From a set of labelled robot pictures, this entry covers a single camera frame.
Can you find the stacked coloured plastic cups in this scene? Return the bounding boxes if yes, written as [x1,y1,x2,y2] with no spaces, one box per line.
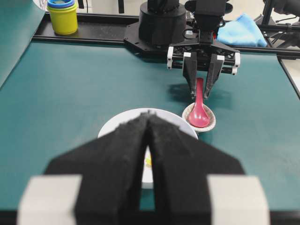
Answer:
[47,0,78,35]

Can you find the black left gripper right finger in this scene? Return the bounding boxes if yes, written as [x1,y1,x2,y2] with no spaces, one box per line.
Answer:
[146,114,245,225]

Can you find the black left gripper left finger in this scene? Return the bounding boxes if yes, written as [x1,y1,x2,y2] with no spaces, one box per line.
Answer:
[44,113,150,225]

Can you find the white round bowl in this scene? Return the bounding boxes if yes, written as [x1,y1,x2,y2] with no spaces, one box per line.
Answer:
[97,107,199,190]

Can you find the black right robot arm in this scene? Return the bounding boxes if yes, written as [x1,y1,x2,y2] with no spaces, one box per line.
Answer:
[167,0,241,98]

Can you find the blue folded cloth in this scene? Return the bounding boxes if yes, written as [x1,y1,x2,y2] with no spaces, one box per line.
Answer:
[217,14,267,47]

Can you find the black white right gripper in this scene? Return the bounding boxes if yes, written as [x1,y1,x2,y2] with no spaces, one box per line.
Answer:
[167,32,240,99]

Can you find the green mat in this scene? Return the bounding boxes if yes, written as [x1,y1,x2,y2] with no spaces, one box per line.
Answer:
[0,0,300,210]

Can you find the pink plastic soup spoon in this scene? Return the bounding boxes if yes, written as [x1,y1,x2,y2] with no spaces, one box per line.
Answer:
[188,78,210,128]

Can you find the speckled ceramic spoon rest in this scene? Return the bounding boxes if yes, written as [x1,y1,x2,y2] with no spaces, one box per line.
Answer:
[181,103,216,133]

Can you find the yellow hexagonal prism block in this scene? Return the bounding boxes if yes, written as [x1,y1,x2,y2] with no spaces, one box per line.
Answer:
[145,157,152,166]

